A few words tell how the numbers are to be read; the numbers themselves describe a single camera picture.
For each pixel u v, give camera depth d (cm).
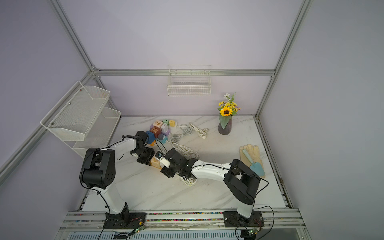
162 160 73
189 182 83
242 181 46
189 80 95
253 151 99
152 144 101
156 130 101
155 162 85
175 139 104
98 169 50
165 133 107
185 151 98
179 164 65
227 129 107
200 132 108
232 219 73
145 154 84
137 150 76
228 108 90
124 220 66
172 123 108
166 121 108
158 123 104
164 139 104
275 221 73
